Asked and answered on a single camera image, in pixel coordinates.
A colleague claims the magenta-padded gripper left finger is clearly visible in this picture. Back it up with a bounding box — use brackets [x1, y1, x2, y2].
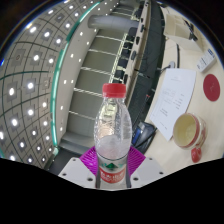
[57, 145, 98, 188]

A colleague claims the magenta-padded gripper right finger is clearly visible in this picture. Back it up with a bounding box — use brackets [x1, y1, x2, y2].
[125, 145, 167, 190]

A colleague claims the clear red-capped water bottle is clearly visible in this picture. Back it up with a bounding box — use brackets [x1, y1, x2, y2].
[93, 82, 133, 190]

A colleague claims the black bag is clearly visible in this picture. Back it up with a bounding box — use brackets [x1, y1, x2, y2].
[131, 120, 158, 154]

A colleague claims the red floral ceramic mug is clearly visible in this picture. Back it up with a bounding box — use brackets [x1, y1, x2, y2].
[172, 112, 207, 164]

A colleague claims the white printed paper sheet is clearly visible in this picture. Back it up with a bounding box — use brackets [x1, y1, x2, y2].
[148, 68, 198, 142]

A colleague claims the group of ceiling lights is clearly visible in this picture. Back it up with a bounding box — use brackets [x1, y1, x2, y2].
[0, 0, 114, 164]

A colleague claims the flat round red coaster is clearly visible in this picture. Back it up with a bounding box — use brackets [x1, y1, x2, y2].
[202, 73, 222, 103]

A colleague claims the row of black office chairs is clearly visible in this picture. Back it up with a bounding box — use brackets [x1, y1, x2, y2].
[113, 3, 149, 84]

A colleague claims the long curved conference desk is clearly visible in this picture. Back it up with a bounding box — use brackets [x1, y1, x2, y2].
[124, 0, 168, 134]

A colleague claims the white remote control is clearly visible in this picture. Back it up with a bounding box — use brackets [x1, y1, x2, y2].
[195, 48, 217, 73]

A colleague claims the black clip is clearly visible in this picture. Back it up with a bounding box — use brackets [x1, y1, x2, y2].
[184, 19, 199, 42]

